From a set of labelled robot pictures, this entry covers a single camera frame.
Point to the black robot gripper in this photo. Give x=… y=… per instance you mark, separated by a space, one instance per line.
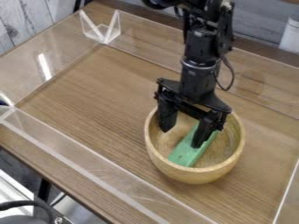
x=190 y=95

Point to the green rectangular block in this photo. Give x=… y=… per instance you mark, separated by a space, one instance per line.
x=182 y=154

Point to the brown wooden bowl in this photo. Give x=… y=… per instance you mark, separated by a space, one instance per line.
x=220 y=156

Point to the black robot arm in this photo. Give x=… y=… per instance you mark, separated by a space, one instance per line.
x=208 y=37

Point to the clear acrylic tray walls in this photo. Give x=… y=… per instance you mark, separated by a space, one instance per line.
x=78 y=123

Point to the white cylindrical container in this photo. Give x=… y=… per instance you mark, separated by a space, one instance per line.
x=289 y=39

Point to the black metal table leg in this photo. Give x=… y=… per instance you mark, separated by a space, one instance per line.
x=44 y=190

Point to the black bracket with screw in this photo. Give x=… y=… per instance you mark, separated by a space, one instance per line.
x=40 y=213

